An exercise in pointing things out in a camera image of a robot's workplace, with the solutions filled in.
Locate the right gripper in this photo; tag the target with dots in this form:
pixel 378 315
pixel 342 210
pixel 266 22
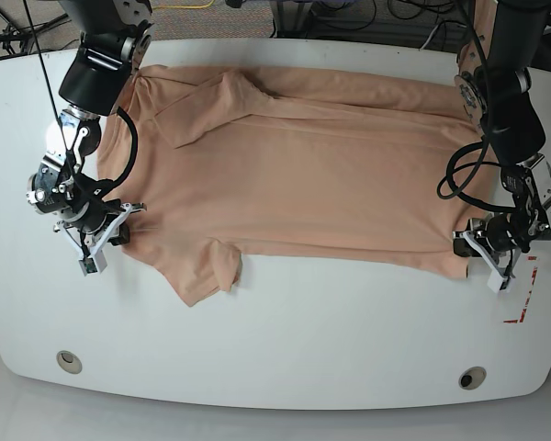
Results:
pixel 95 220

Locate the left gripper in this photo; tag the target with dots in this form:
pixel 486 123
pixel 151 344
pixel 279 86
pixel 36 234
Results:
pixel 494 234

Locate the peach T-shirt with emoji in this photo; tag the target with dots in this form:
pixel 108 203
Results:
pixel 293 162

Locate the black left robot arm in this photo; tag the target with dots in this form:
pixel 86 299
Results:
pixel 502 38

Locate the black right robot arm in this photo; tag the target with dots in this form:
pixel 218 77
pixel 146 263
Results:
pixel 114 38

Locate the red tape rectangle marking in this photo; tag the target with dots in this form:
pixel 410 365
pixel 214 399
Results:
pixel 514 301

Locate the right table grommet hole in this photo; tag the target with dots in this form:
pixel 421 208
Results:
pixel 472 378

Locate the table grommet hole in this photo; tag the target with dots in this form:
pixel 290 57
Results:
pixel 69 362
pixel 472 378

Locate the left table grommet hole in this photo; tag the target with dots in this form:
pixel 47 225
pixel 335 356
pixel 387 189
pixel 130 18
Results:
pixel 69 362

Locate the black tripod legs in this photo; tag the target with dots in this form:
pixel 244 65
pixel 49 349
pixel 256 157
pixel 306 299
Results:
pixel 17 41

